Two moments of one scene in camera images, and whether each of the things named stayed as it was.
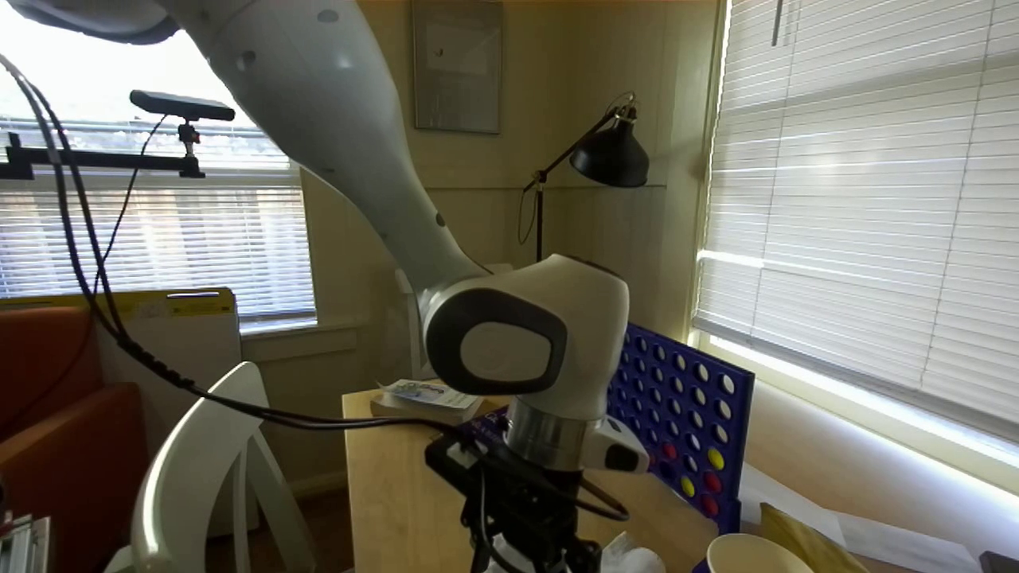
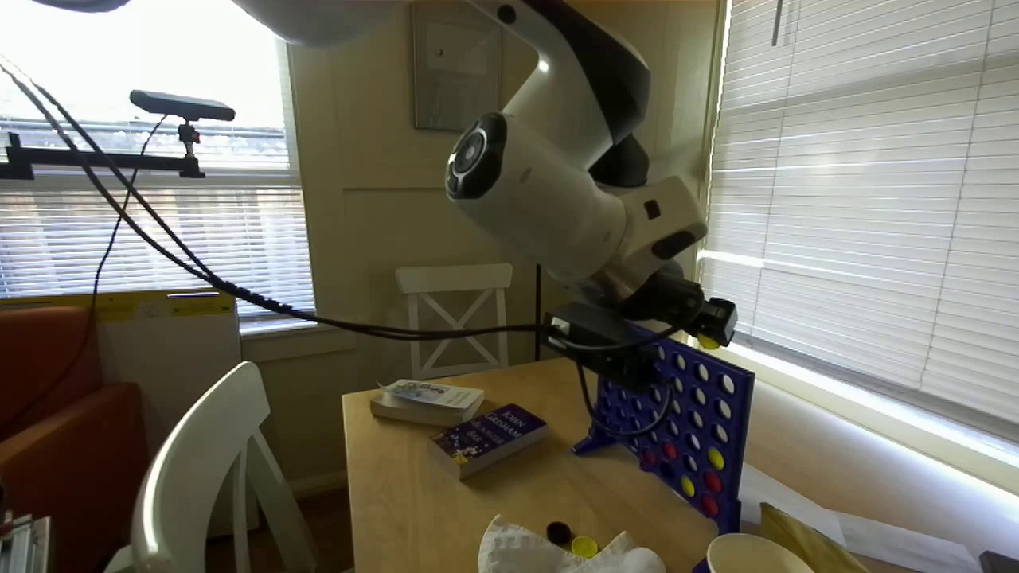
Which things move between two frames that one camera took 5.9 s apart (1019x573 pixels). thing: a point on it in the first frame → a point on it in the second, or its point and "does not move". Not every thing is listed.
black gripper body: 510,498 → 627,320
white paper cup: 753,553 does not move
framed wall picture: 457,68 does not move
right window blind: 860,198 does not move
